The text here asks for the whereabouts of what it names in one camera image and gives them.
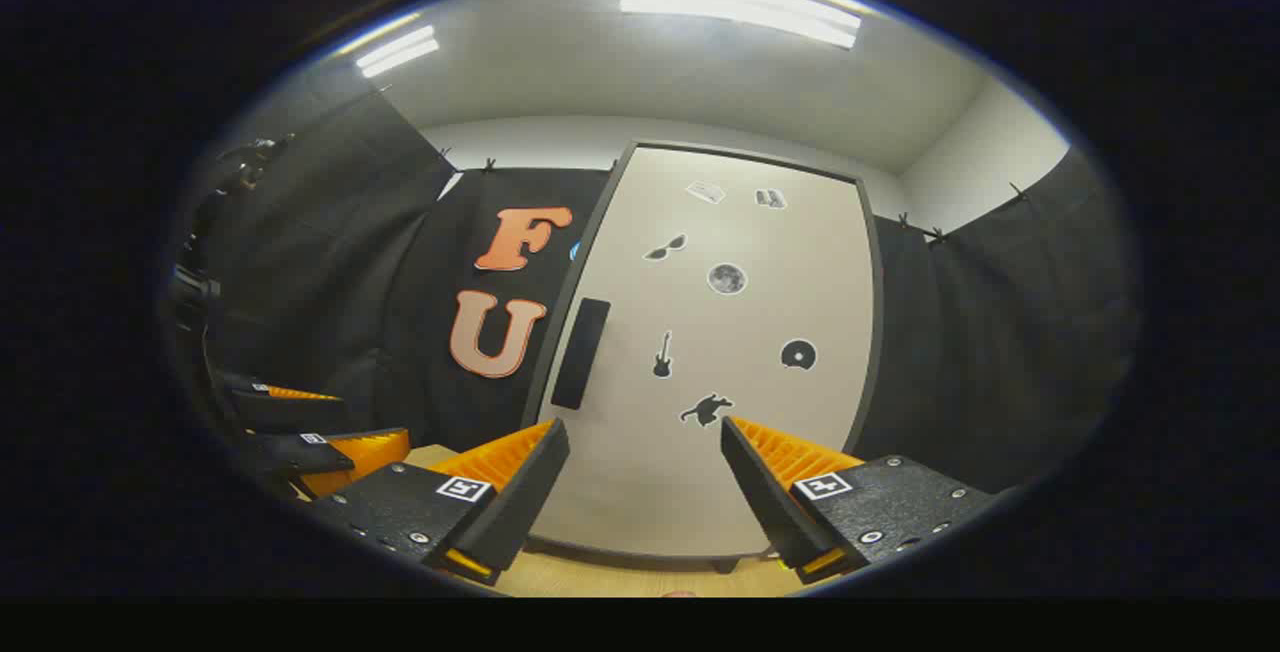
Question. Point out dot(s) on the grey cabinet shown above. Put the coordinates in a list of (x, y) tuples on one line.
[(640, 558)]

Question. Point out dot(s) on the white cabinet door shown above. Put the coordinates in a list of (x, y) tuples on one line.
[(760, 312)]

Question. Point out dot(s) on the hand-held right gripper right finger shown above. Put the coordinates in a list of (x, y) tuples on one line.
[(765, 502)]

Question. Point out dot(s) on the wide ceiling light panel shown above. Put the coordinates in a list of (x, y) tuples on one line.
[(740, 14)]

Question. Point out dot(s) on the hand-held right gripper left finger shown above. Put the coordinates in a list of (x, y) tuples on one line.
[(520, 502)]

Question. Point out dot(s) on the black backdrop cloth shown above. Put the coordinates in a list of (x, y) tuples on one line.
[(330, 262)]

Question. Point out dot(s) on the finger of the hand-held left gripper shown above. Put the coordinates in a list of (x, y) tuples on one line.
[(290, 454), (290, 414)]

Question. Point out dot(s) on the narrow ceiling light strip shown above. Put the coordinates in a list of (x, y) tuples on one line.
[(398, 50)]

